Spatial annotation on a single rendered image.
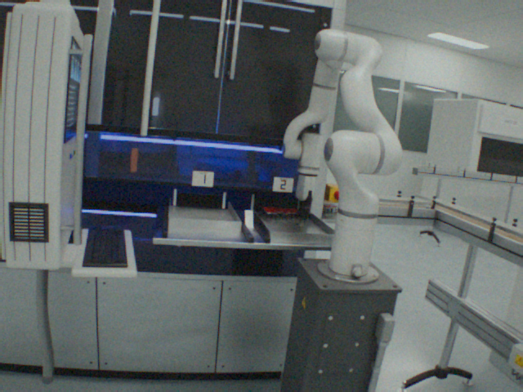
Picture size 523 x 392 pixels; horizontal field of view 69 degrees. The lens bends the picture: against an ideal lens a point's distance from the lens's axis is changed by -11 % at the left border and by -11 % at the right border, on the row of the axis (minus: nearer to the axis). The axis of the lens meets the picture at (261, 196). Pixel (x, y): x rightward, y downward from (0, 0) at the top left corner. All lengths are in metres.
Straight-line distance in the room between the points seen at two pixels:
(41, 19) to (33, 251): 0.65
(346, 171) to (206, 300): 1.00
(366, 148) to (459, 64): 6.93
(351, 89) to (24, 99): 0.93
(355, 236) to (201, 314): 0.95
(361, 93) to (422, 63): 6.32
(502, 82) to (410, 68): 2.08
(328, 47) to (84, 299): 1.41
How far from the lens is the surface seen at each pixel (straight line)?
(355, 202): 1.20
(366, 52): 1.41
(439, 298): 2.34
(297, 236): 1.47
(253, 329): 2.01
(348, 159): 1.15
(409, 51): 7.46
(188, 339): 2.00
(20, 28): 1.26
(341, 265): 1.25
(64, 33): 1.24
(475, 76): 8.26
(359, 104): 1.27
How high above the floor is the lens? 1.29
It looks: 10 degrees down
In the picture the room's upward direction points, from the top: 6 degrees clockwise
